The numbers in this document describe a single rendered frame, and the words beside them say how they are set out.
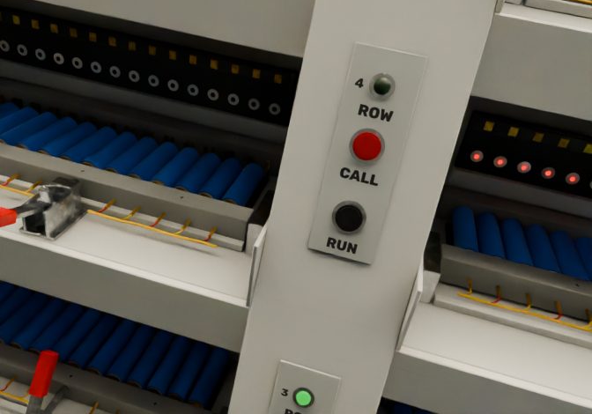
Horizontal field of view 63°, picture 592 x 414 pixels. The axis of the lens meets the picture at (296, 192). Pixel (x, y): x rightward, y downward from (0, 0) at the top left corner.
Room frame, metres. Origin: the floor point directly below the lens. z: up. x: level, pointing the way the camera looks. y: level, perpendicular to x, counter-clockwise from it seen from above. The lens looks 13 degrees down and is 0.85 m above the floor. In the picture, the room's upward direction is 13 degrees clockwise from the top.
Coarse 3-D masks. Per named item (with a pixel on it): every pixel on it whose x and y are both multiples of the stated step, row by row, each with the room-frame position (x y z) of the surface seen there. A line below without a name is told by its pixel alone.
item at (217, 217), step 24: (0, 144) 0.37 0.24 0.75; (0, 168) 0.36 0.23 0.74; (24, 168) 0.36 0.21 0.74; (48, 168) 0.35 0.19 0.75; (72, 168) 0.36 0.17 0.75; (96, 168) 0.36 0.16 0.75; (24, 192) 0.34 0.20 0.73; (96, 192) 0.35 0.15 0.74; (120, 192) 0.35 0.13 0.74; (144, 192) 0.34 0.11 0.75; (168, 192) 0.35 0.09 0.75; (168, 216) 0.34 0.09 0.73; (192, 216) 0.34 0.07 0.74; (216, 216) 0.34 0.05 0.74; (240, 216) 0.34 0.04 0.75; (192, 240) 0.32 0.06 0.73
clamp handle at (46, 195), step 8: (40, 192) 0.31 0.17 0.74; (48, 192) 0.31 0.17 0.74; (48, 200) 0.32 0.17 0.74; (0, 208) 0.28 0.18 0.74; (16, 208) 0.29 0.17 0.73; (24, 208) 0.30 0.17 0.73; (32, 208) 0.30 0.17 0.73; (40, 208) 0.31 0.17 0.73; (0, 216) 0.27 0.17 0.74; (8, 216) 0.28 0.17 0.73; (16, 216) 0.28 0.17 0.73; (24, 216) 0.29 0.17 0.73; (0, 224) 0.27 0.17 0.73; (8, 224) 0.28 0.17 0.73
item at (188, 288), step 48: (96, 96) 0.49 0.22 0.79; (144, 96) 0.47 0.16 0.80; (0, 192) 0.35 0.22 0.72; (0, 240) 0.31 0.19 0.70; (48, 240) 0.31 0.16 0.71; (96, 240) 0.32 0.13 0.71; (144, 240) 0.33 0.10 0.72; (48, 288) 0.32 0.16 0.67; (96, 288) 0.31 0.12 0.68; (144, 288) 0.30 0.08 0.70; (192, 288) 0.29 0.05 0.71; (240, 288) 0.30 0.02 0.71; (192, 336) 0.30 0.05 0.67; (240, 336) 0.29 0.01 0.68
